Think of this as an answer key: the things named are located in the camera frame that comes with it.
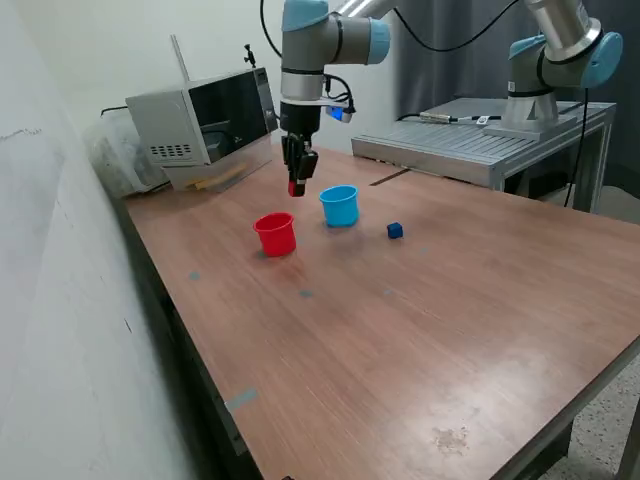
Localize black hanging cable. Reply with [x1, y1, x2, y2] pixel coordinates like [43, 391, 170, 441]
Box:
[563, 87, 591, 208]

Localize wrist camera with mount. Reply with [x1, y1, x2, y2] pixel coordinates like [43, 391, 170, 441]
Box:
[319, 74, 357, 124]

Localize blue cup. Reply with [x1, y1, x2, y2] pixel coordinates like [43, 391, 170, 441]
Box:
[318, 184, 361, 229]

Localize silver microwave oven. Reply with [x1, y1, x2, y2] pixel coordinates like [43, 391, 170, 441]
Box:
[124, 67, 279, 169]

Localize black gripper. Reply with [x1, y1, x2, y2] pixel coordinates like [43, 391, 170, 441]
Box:
[278, 101, 322, 197]

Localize cable with white connector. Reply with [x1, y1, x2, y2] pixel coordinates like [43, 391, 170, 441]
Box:
[397, 112, 504, 126]

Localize wooden sticks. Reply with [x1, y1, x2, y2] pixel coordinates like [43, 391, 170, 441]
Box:
[185, 167, 247, 192]

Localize grey tape piece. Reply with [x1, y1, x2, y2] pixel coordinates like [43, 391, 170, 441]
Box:
[224, 387, 259, 413]

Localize dark tape strip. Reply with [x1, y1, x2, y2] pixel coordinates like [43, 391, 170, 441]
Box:
[369, 168, 412, 187]

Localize aluminium robot base platform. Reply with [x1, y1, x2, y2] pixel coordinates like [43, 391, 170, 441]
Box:
[350, 97, 617, 212]

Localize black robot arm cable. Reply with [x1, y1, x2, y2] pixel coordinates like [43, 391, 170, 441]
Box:
[258, 0, 522, 56]

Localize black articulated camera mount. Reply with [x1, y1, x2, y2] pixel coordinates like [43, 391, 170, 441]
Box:
[243, 43, 282, 121]

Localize red cup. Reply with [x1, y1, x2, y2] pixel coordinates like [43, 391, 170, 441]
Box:
[252, 211, 298, 258]

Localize thin white rod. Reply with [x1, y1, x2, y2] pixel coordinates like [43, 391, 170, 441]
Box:
[169, 33, 193, 84]

